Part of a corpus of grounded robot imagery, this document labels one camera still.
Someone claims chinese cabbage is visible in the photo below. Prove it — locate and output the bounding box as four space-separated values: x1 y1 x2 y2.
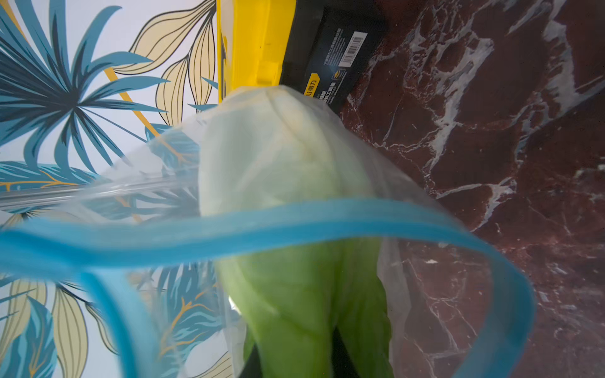
199 87 393 377

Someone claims yellow black toolbox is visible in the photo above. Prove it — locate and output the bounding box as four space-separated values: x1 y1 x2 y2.
217 1 388 113

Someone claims clear zipper bag blue seal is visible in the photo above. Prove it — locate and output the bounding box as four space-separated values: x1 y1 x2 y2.
1 87 535 377

